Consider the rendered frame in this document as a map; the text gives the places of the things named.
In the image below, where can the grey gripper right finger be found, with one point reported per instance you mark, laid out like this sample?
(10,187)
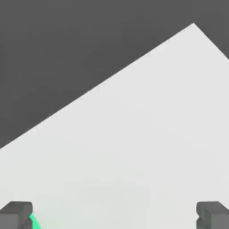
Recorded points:
(214,216)

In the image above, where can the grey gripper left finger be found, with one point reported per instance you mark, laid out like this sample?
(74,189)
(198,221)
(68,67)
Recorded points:
(14,214)

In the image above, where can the small green cube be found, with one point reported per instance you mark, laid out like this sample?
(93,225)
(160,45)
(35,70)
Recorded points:
(35,223)

